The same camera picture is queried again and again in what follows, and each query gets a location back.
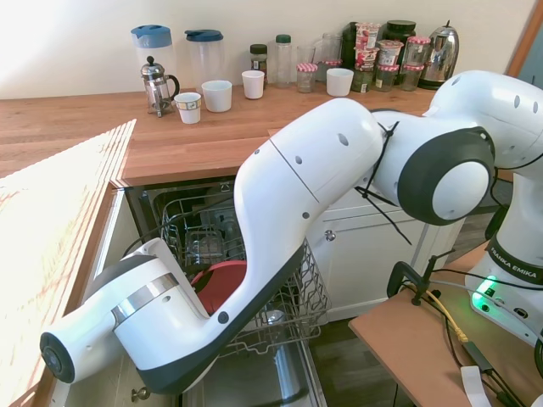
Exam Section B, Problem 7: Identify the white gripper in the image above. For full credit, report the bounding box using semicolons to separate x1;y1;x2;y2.
82;237;188;310

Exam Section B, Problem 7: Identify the red plastic plate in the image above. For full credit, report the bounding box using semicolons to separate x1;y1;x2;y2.
189;259;249;315

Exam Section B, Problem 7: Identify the stainless dishwasher door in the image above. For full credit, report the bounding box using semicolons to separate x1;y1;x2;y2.
182;338;327;407

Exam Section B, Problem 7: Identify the clear plastic container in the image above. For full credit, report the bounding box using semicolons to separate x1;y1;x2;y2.
185;231;224;266

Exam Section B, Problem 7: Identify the patterned paper cup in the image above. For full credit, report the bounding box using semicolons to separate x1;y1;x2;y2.
173;92;202;125

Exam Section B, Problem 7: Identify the glass french press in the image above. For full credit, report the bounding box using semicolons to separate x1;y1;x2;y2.
140;55;181;119

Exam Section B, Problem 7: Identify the wide white cup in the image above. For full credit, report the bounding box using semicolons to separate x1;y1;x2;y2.
200;79;233;114

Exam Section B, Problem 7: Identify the tall white cup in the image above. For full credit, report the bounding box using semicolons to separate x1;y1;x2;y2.
241;70;266;100

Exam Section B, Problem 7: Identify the white cabinet door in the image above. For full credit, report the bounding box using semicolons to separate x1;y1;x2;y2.
305;203;463;318

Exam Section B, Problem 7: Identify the clear pitcher dark blue lid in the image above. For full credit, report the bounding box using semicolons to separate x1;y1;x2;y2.
184;28;225;92

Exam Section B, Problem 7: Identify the clear pitcher light blue lid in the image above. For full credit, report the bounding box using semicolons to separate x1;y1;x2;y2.
130;24;175;92

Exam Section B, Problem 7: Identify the spice jar dark lid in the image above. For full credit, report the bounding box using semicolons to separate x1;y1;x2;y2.
249;43;269;82

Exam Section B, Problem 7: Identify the clear bottle green lid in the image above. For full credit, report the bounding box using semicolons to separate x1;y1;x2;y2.
274;34;294;89

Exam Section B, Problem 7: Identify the small jar red checkered lid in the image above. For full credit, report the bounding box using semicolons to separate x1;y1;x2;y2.
295;62;319;94

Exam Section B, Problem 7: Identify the black metal clamp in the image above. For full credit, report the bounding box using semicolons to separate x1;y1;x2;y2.
386;253;453;305

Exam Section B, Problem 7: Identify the clear glass tumbler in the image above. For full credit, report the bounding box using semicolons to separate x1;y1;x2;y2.
296;44;317;67

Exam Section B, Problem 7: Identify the wooden mounting board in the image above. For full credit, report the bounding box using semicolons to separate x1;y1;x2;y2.
348;243;543;407

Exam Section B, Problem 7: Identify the dark green jar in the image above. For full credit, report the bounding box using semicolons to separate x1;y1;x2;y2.
351;68;377;94

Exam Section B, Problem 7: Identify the tall clear glass jar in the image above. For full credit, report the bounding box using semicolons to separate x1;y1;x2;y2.
316;32;343;63

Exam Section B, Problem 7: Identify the dark green bottle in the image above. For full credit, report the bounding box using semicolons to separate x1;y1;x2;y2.
341;21;360;71

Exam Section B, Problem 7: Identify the red strawberry yogurt cup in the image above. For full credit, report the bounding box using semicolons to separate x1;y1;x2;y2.
355;21;382;50
353;46;380;71

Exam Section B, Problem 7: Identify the white blue yogurt cup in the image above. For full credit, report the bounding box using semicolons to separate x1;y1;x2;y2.
376;39;405;67

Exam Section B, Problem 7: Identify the large black jar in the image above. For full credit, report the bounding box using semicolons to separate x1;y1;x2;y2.
381;20;417;43

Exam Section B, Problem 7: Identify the white paper label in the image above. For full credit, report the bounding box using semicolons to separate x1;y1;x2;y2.
460;364;493;407

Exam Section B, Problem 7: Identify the stainless steel electric kettle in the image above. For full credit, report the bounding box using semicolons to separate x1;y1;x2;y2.
418;19;461;91

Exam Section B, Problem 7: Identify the wire dishwasher rack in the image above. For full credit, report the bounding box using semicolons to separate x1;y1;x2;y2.
160;198;333;360

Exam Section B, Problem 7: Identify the gray cable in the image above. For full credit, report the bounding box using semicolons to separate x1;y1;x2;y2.
428;278;480;294

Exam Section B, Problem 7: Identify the yellow cable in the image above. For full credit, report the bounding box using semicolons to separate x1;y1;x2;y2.
426;287;470;343

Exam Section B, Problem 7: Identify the black cable adapter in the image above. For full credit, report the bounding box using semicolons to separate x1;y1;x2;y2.
462;338;495;373

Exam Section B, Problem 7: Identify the wooden door frame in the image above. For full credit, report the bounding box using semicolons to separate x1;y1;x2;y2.
507;0;543;80

